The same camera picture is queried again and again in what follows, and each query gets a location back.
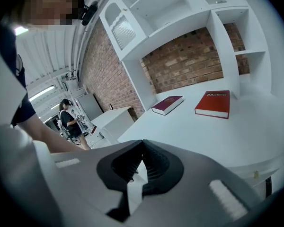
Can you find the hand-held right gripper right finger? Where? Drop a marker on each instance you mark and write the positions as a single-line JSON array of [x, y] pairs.
[[191, 181]]

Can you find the black head-worn camera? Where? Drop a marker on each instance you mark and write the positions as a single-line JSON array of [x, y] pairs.
[[89, 13]]

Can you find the white cabinet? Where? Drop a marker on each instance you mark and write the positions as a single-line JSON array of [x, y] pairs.
[[111, 118]]

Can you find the tall gray cabinet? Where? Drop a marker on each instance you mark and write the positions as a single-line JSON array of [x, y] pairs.
[[90, 105]]

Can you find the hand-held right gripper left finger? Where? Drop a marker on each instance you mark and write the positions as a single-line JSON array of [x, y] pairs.
[[85, 178]]

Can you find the small gray object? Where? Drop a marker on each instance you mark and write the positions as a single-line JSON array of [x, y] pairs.
[[220, 2]]

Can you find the person's dark shirt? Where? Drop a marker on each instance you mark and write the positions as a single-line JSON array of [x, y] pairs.
[[26, 107]]

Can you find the white ceiling pipes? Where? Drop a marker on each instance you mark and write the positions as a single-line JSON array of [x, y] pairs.
[[73, 69]]

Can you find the dark red book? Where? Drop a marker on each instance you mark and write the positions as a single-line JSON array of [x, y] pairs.
[[166, 104]]

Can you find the small black picture frame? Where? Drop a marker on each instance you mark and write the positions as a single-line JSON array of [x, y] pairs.
[[110, 107]]

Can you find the white hutch shelf unit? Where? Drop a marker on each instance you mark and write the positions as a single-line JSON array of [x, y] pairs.
[[170, 31]]

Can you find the person's head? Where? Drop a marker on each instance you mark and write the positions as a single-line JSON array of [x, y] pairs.
[[47, 3]]

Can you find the ceiling light panels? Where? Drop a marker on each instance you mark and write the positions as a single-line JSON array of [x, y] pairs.
[[41, 92]]

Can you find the bright red book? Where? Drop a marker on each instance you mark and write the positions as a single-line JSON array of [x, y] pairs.
[[214, 102]]

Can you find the person's left forearm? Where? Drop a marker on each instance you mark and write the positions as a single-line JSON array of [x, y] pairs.
[[49, 136]]

